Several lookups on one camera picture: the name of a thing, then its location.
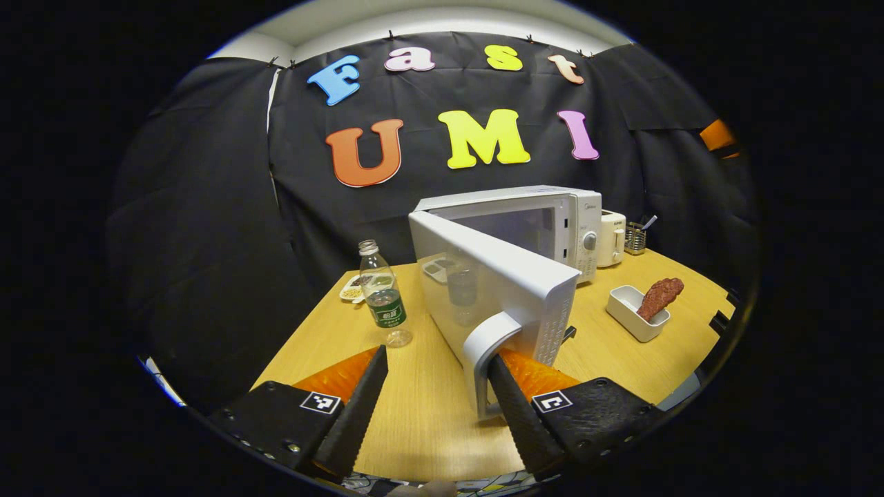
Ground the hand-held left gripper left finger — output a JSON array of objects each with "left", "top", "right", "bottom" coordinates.
[{"left": 207, "top": 345, "right": 390, "bottom": 480}]

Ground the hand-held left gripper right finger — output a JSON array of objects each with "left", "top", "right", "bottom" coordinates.
[{"left": 487, "top": 349, "right": 667, "bottom": 478}]

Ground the white microwave oven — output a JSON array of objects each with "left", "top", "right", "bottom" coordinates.
[{"left": 409, "top": 185, "right": 603, "bottom": 420}]

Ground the brown meat piece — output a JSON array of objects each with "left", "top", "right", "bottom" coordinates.
[{"left": 636, "top": 277, "right": 685, "bottom": 323}]

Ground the clear plastic water bottle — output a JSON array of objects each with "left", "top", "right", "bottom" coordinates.
[{"left": 358, "top": 240, "right": 414, "bottom": 348}]

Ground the white divided snack plate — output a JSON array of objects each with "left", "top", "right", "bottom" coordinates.
[{"left": 338, "top": 273, "right": 394, "bottom": 303}]

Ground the white toaster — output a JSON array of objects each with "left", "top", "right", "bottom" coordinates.
[{"left": 597, "top": 210, "right": 627, "bottom": 269}]

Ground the white rectangular tray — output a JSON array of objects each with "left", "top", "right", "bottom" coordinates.
[{"left": 606, "top": 285, "right": 672, "bottom": 343}]

